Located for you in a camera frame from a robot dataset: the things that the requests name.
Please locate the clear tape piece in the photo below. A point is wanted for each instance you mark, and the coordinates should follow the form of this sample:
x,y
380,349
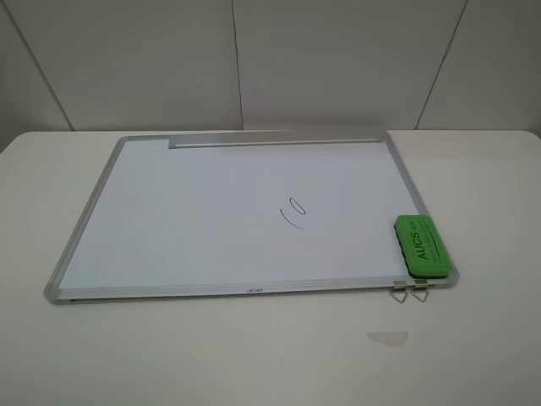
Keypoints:
x,y
389,339

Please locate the white aluminium-framed whiteboard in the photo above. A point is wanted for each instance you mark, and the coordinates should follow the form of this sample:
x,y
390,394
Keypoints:
x,y
242,213

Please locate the right metal hanging clip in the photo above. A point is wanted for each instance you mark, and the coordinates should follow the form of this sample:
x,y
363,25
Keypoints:
x,y
420,290

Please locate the metal hanging clip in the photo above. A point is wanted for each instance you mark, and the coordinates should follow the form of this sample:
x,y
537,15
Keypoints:
x,y
399,291
420,290

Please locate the green whiteboard eraser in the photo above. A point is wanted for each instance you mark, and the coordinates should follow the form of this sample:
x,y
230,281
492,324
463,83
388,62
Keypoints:
x,y
422,247

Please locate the left metal hanging clip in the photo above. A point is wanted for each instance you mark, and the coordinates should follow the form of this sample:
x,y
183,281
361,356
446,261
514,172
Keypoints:
x,y
399,291

